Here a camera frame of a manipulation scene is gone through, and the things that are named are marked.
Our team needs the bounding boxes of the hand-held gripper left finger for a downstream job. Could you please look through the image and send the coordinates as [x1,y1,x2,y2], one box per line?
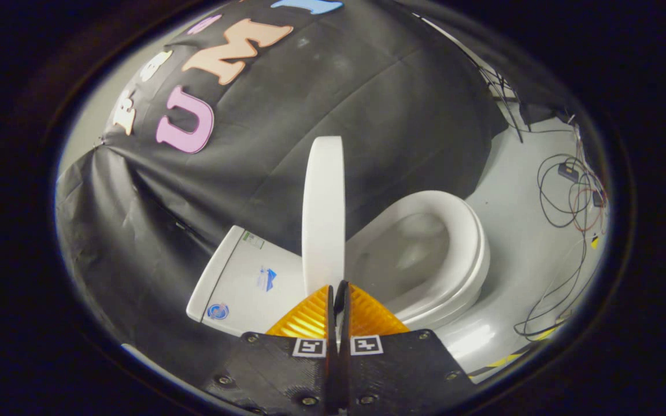
[203,281,338,416]

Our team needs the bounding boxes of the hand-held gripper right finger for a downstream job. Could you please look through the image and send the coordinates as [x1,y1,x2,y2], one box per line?
[336,280,478,416]

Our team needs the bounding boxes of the white toilet lid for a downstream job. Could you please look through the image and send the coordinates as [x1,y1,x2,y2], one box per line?
[302,136,346,296]

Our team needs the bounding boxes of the white ceramic toilet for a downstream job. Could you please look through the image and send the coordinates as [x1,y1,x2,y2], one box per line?
[186,190,491,337]

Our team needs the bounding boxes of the yellow black floor tape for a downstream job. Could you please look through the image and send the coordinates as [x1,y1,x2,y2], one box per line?
[471,322,566,377]

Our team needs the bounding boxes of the black backdrop cloth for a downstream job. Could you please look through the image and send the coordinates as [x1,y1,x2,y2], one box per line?
[55,0,510,388]

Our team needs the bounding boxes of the tangled black cable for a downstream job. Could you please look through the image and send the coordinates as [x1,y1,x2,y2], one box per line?
[512,153,608,341]

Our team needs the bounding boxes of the thin red cable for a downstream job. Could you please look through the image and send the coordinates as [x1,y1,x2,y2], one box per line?
[569,185,606,233]

